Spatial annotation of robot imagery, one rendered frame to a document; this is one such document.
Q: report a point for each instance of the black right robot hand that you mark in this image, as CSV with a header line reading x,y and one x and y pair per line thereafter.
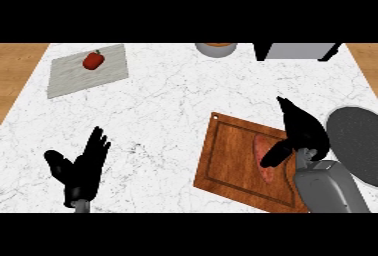
x,y
303,128

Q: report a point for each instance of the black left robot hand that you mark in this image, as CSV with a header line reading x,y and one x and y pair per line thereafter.
x,y
83,166

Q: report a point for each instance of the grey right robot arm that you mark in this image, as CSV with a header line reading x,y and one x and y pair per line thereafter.
x,y
327,190

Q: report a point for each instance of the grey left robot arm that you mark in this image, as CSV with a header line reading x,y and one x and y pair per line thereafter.
x,y
81,206

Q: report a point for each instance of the reddish sweet potato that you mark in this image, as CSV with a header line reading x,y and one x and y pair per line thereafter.
x,y
265,156

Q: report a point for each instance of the dark grey pan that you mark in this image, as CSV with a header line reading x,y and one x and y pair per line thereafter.
x,y
356,143

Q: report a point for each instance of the brown wooden cutting board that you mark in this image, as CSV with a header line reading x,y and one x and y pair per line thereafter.
x,y
236,163

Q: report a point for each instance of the grey placemat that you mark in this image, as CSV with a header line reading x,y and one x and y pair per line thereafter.
x,y
86,71

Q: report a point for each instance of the grey round container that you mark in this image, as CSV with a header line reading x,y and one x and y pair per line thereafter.
x,y
216,49

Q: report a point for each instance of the red bell pepper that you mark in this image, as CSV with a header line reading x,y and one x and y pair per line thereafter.
x,y
93,60

